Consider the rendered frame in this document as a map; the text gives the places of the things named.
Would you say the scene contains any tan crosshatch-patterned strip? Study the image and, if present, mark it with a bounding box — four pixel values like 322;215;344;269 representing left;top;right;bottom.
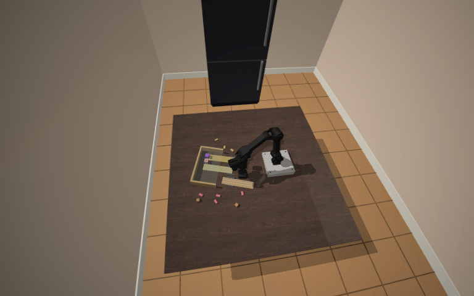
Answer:
221;156;235;163

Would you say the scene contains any tan strip with teal polka dots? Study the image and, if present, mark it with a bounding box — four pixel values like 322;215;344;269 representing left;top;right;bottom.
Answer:
219;166;233;174

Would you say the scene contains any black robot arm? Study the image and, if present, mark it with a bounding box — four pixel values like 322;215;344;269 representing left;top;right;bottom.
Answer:
228;127;284;171

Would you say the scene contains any tan strip with blue lines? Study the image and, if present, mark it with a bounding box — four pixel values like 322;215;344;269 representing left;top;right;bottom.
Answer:
222;177;254;189

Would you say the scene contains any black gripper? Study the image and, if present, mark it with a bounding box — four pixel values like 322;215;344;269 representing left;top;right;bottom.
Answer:
238;163;247;179

